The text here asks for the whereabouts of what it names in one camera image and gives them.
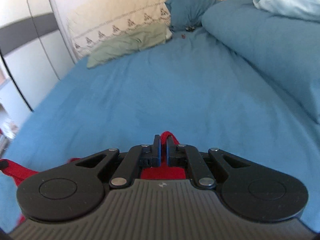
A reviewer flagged small dark hair clip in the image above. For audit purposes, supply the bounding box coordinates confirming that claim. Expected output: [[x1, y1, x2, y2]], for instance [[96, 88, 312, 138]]
[[185, 27, 195, 32]]

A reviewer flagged teal blue pillow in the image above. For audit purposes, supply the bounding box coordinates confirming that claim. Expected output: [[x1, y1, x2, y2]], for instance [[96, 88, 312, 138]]
[[164, 0, 221, 31]]

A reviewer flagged cream embroidered pillow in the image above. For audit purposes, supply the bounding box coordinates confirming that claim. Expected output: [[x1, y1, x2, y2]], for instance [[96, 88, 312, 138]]
[[67, 2, 170, 59]]

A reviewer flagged white wardrobe with grey band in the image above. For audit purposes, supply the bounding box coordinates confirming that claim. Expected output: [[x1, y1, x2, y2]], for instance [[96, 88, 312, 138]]
[[0, 0, 75, 153]]

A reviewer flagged rolled blue duvet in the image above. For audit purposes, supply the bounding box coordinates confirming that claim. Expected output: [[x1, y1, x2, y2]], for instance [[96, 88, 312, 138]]
[[202, 0, 319, 123]]

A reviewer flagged sage green pillow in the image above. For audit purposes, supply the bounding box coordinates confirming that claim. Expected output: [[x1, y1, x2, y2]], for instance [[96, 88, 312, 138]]
[[87, 23, 172, 69]]

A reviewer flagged blue bed sheet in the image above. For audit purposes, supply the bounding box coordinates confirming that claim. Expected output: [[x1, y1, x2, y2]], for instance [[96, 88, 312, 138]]
[[4, 28, 319, 231]]

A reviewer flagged red knit garment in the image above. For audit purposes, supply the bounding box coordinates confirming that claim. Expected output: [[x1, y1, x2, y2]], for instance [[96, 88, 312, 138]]
[[1, 131, 186, 226]]

